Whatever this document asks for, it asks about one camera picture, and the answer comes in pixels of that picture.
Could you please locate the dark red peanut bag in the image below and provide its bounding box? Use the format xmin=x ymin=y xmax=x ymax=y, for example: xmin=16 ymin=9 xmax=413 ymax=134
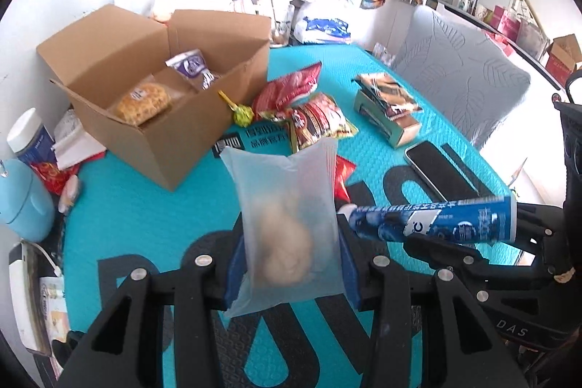
xmin=259 ymin=91 xmax=359 ymax=154

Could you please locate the green box with sachets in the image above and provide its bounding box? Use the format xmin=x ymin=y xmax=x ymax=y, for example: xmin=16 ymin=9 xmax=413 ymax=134
xmin=352 ymin=73 xmax=422 ymax=149

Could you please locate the yellow green lollipop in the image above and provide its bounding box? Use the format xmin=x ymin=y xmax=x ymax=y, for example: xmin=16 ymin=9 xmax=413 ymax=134
xmin=218 ymin=89 xmax=255 ymax=128

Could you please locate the white blue plastic bag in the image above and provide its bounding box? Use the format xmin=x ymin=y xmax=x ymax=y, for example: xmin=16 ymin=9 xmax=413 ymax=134
xmin=293 ymin=1 xmax=353 ymax=44

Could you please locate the teal bubble mailer mat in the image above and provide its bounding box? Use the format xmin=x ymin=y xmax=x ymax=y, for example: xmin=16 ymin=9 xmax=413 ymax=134
xmin=62 ymin=43 xmax=524 ymax=388

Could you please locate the purple silver snack packet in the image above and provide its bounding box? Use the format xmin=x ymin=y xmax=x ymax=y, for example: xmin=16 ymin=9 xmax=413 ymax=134
xmin=166 ymin=49 xmax=218 ymax=92

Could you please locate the white lid blue canister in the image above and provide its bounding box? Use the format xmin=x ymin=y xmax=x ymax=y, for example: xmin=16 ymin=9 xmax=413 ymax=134
xmin=6 ymin=107 xmax=56 ymax=165

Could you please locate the translucent bag with bun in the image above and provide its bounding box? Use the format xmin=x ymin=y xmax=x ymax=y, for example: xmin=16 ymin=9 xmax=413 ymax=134
xmin=221 ymin=138 xmax=344 ymax=318

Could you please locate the grey leaf pattern cushion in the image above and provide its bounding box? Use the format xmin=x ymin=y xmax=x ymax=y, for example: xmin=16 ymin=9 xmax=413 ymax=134
xmin=392 ymin=6 xmax=531 ymax=150

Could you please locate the small red candy packet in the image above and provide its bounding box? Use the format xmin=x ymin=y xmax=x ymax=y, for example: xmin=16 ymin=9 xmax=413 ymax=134
xmin=334 ymin=156 xmax=356 ymax=203

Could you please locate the brown cardboard box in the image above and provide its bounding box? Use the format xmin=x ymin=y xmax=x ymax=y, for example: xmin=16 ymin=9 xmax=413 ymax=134
xmin=36 ymin=5 xmax=270 ymax=190

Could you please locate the light blue round gadget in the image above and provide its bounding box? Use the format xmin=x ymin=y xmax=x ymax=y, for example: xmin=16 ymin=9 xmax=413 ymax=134
xmin=0 ymin=159 xmax=55 ymax=242

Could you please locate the black smartphone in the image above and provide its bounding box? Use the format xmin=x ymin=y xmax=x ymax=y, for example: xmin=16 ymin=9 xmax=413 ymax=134
xmin=404 ymin=141 xmax=478 ymax=201

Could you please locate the bread in clear packet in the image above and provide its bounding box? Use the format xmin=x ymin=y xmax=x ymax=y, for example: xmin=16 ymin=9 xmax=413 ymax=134
xmin=108 ymin=75 xmax=184 ymax=127

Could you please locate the red snack bag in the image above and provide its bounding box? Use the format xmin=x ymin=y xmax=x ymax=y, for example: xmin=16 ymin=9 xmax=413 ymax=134
xmin=252 ymin=62 xmax=323 ymax=120

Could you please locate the blue tube snack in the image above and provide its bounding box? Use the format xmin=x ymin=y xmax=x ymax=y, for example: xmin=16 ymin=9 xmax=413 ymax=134
xmin=338 ymin=196 xmax=517 ymax=244

